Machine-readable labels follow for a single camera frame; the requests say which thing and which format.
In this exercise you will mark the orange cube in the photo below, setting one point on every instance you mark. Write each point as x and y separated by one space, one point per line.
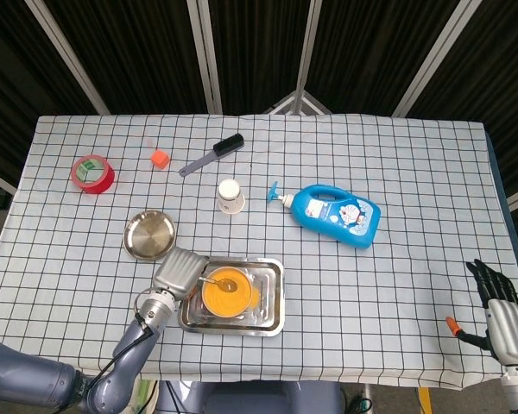
159 158

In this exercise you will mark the white paper cup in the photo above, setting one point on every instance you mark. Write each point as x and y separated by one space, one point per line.
230 199

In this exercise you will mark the red tape roll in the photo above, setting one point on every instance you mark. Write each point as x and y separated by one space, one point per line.
97 181

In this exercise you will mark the blue pump bottle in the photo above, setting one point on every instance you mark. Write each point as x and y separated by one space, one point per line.
328 215

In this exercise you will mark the white checkered tablecloth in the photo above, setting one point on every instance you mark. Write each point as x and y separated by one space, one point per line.
371 302

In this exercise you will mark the round steel dish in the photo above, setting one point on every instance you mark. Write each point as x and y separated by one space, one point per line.
150 235

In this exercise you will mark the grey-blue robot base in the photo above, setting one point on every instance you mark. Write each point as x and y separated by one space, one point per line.
250 399

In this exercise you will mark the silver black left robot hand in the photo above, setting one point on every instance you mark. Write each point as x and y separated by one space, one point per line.
179 271

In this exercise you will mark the rectangular stainless steel tray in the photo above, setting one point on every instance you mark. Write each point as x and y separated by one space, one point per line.
267 324

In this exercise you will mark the bowl of orange powder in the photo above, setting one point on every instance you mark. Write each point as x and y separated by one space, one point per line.
233 302

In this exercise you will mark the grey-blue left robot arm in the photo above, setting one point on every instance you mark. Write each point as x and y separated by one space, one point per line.
129 345

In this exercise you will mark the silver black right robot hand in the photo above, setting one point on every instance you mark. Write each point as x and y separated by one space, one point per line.
511 328

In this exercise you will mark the silver metal spoon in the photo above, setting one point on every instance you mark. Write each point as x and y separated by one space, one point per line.
229 284

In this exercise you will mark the white triangular partition foot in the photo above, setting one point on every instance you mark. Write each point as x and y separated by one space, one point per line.
280 103

